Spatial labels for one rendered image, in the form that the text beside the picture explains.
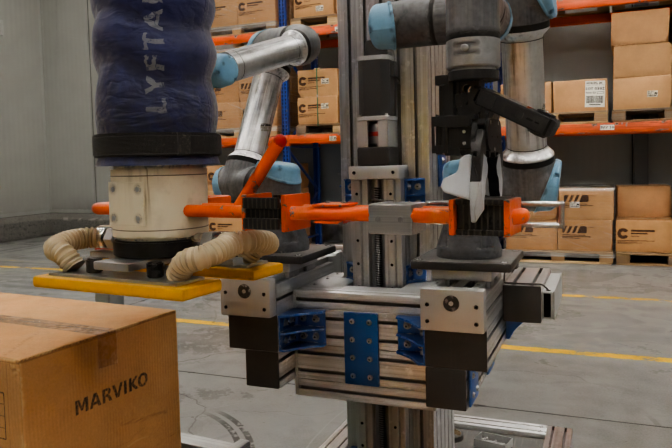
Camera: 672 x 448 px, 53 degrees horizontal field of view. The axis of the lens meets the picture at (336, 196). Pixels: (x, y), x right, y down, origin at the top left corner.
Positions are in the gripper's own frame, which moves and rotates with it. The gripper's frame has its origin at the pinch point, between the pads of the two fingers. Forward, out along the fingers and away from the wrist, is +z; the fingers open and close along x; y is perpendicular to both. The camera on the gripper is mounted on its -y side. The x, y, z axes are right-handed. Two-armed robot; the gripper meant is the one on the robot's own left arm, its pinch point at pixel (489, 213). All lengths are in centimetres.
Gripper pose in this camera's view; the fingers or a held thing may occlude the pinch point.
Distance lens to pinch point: 96.9
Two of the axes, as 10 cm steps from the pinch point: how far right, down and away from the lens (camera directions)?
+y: -8.8, -0.1, 4.8
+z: 0.2, 10.0, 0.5
